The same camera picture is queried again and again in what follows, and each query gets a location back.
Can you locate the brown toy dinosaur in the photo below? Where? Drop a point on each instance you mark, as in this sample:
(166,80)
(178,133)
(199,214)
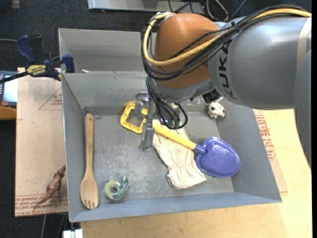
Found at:
(55,184)

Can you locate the wooden spoon fork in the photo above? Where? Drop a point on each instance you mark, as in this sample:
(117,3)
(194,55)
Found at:
(89,182)

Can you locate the white black-spotted toy animal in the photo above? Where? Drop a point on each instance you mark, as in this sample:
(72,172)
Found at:
(216,110)

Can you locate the brown cardboard board red print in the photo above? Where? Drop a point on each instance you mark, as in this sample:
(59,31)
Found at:
(39,137)

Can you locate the yellow and purple toy shovel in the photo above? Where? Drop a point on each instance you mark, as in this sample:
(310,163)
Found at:
(218,159)

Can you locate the white work glove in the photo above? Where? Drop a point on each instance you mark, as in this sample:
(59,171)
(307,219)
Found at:
(178,162)

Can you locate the green tape dispenser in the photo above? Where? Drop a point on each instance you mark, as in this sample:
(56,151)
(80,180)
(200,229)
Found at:
(114,189)

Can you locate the grey metal bin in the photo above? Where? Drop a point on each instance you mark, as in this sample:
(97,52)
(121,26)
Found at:
(138,162)

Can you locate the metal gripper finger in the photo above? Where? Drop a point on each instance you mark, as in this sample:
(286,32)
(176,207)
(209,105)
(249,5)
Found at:
(144,140)
(151,136)

